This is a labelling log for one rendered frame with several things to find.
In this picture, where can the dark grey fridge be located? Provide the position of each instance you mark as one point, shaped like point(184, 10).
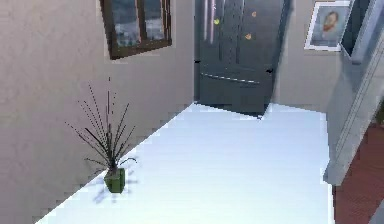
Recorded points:
point(233, 60)

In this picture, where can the yellow fridge magnet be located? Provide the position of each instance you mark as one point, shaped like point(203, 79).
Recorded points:
point(216, 21)

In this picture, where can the orange fridge magnet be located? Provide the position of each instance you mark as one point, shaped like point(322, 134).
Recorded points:
point(254, 14)
point(248, 36)

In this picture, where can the brown framed window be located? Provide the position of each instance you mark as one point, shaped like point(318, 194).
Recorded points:
point(140, 26)

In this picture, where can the house plant in green pot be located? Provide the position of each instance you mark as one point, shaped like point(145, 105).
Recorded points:
point(115, 180)

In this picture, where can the white framed portrait picture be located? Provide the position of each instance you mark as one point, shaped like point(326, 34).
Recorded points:
point(328, 26)

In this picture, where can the dark window in grey frame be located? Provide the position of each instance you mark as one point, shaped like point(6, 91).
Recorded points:
point(355, 23)

